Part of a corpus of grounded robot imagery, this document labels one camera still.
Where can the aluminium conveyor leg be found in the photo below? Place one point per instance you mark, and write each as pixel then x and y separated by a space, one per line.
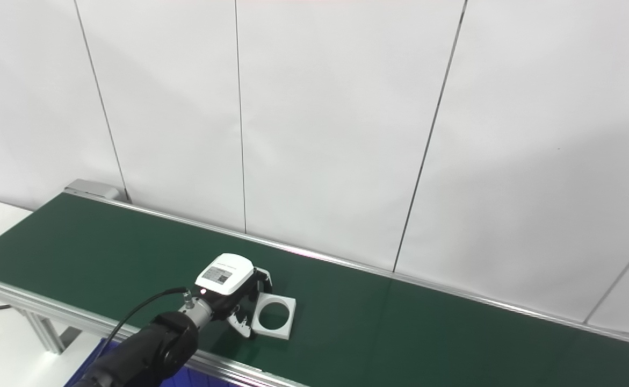
pixel 45 336

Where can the green conveyor belt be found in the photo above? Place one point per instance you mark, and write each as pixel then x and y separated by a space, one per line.
pixel 427 333

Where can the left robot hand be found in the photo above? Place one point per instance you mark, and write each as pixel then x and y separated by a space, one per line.
pixel 223 277

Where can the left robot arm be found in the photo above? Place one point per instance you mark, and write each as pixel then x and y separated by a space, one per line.
pixel 147 349

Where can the white square part with hole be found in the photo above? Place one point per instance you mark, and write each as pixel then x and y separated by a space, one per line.
pixel 274 333

